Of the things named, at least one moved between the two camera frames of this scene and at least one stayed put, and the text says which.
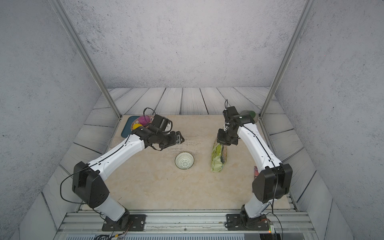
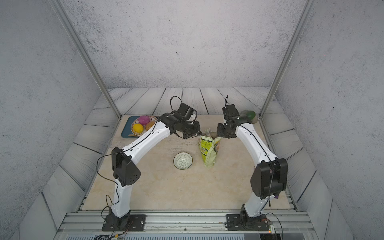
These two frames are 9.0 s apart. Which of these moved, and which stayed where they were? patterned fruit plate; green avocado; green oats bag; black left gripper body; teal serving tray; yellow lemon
Moved: black left gripper body; green oats bag
Stayed: teal serving tray; green avocado; yellow lemon; patterned fruit plate
